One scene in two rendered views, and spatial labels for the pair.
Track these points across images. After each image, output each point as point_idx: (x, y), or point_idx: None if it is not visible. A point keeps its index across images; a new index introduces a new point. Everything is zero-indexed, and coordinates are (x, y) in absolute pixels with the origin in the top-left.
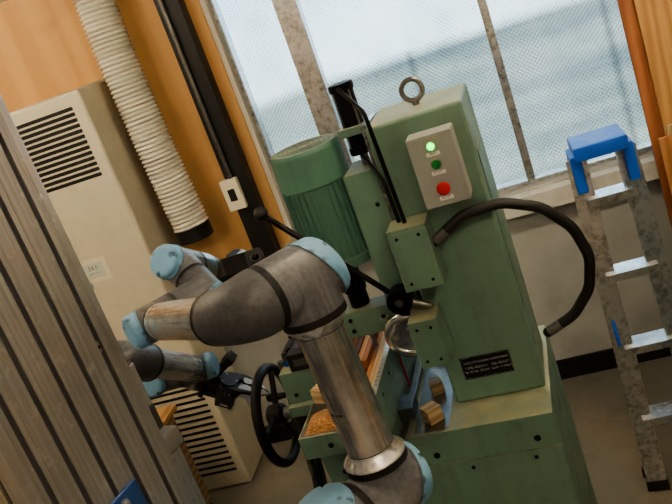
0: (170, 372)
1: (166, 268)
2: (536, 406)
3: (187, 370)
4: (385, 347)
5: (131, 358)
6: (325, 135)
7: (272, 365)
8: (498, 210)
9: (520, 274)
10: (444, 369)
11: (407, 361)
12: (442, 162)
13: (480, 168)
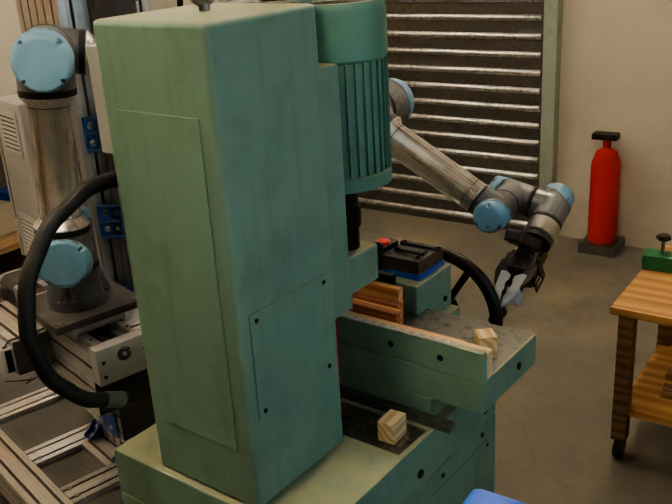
0: (402, 163)
1: None
2: (141, 444)
3: (433, 184)
4: None
5: None
6: (341, 3)
7: (464, 266)
8: (154, 227)
9: (203, 360)
10: (346, 422)
11: (370, 375)
12: None
13: (110, 134)
